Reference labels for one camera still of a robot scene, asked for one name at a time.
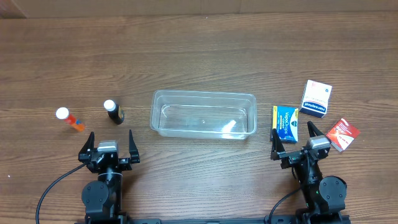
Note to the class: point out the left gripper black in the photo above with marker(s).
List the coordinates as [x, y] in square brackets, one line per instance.
[106, 160]

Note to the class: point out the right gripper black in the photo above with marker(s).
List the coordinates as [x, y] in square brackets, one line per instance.
[298, 156]

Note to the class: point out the blue VapoDrops lozenge box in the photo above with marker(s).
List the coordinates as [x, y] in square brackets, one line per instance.
[285, 122]

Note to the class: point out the dark bottle white cap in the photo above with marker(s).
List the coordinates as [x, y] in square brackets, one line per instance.
[115, 112]

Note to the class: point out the white Hansaplast plaster box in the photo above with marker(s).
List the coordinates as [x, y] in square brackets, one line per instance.
[315, 98]

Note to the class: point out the red medicine box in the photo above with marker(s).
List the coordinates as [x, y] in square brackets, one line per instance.
[342, 134]

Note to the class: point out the orange pill bottle white cap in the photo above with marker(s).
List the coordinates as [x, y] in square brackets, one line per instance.
[64, 114]

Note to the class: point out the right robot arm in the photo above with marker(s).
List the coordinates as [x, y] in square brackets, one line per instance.
[324, 196]

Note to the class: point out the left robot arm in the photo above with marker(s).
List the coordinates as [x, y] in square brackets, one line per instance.
[103, 197]

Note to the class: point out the clear plastic container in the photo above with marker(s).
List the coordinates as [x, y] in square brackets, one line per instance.
[203, 114]

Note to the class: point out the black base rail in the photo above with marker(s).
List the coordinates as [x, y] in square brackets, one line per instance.
[211, 221]

